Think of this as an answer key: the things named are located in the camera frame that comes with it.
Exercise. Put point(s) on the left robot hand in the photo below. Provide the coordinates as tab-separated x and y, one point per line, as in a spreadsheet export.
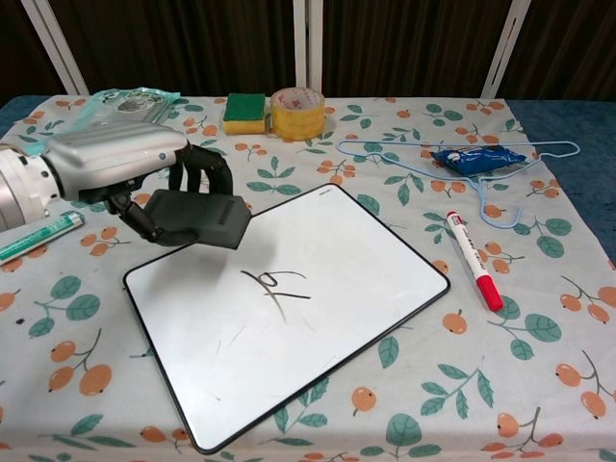
144	178

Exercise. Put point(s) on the grey whiteboard eraser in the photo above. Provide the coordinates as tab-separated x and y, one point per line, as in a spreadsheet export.
202	217

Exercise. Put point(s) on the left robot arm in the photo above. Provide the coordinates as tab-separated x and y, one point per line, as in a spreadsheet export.
21	187

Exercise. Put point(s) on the white dry-erase board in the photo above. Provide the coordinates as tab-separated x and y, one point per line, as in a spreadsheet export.
289	308

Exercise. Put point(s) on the teal plastic bag package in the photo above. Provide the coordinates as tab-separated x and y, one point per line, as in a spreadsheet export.
130	108

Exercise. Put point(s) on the green yellow sponge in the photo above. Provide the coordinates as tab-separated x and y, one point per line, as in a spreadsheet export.
245	113

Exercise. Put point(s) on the yellow packing tape roll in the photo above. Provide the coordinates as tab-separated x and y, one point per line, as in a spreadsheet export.
297	113

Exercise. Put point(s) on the blue snack packet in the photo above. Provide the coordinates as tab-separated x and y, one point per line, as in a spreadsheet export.
474	160

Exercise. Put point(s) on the red marker pen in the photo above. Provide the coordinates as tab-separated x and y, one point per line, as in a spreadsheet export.
474	260

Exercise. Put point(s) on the floral tablecloth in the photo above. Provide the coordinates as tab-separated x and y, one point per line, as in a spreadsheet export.
481	337

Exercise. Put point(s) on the white partition frame post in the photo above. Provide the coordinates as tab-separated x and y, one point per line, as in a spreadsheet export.
55	45
308	45
503	45

